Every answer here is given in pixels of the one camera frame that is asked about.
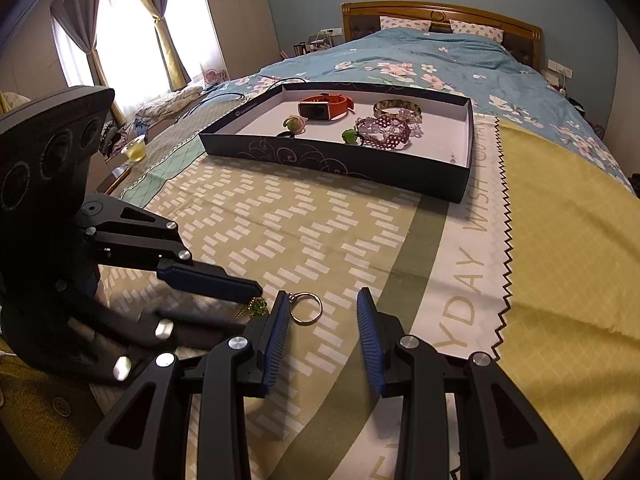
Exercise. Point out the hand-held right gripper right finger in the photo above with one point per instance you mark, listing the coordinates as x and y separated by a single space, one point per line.
367 340

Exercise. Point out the white wall outlet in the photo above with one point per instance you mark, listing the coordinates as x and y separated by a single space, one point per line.
332 31
560 65

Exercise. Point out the wooden bed with floral bedding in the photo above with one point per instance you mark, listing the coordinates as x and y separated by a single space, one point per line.
300 230

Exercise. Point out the wooden side table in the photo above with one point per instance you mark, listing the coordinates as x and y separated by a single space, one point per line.
120 177

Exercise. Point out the beige wardrobe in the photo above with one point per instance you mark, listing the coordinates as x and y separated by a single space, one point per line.
240 15

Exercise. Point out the white dotted pillow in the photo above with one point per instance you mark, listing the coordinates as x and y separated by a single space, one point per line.
477 30
405 23

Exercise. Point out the yellow fleece clothing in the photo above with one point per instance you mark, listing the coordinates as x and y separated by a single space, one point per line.
30 410

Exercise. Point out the wooden headboard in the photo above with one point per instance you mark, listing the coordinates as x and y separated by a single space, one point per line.
450 14

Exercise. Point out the pink floral bag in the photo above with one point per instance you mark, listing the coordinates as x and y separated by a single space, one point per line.
212 75

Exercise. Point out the glass cup of yellow drink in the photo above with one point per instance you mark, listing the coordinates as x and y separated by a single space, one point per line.
135 152

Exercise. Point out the yellow curtain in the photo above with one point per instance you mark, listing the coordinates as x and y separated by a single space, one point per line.
172 50

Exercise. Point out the blue floral duvet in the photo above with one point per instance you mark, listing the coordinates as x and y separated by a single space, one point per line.
400 55

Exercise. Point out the dark blue box tray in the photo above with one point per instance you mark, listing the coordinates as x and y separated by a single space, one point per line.
350 170

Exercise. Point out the bright window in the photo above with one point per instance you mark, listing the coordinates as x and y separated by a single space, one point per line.
130 45

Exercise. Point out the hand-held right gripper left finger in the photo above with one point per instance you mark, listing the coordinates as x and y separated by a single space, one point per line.
277 340

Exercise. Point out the white folded quilt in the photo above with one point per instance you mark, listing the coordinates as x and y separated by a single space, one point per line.
167 102

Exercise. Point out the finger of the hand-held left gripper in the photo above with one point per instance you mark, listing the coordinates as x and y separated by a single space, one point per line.
210 280
140 327

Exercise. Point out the orange smart watch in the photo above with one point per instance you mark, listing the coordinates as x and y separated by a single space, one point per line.
315 109

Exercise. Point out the tortoiseshell bangle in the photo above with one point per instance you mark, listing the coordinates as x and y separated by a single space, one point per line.
385 106

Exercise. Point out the nightstand clutter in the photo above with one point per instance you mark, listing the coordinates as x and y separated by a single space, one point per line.
312 45

